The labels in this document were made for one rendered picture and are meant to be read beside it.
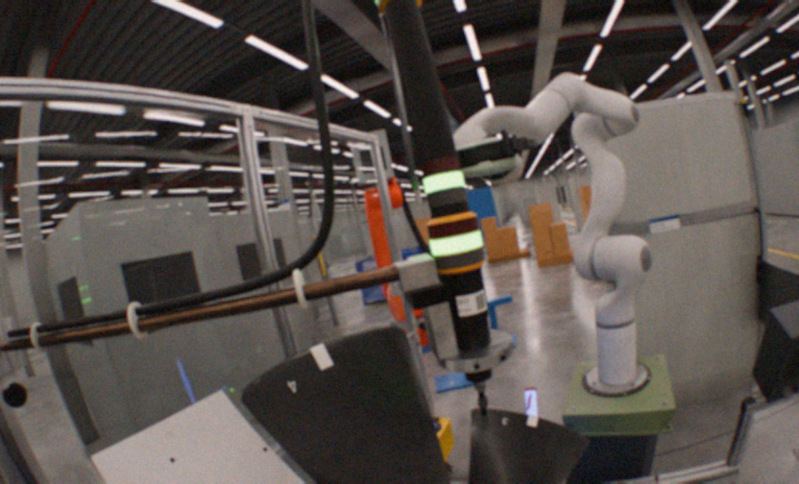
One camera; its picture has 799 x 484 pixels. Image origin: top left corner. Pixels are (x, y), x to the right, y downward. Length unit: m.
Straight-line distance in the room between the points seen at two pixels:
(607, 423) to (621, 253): 0.44
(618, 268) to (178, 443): 0.95
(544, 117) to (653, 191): 1.46
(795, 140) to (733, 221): 7.68
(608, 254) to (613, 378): 0.36
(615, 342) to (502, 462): 0.54
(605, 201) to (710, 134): 1.51
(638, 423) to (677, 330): 1.48
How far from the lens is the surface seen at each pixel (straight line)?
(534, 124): 0.78
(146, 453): 0.56
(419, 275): 0.27
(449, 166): 0.28
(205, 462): 0.56
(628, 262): 0.88
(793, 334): 0.83
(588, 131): 1.04
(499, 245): 9.55
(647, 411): 0.96
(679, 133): 2.26
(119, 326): 0.36
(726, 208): 2.38
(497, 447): 0.59
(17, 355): 0.57
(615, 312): 0.95
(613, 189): 0.95
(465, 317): 0.29
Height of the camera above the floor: 1.57
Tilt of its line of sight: 3 degrees down
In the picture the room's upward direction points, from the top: 12 degrees counter-clockwise
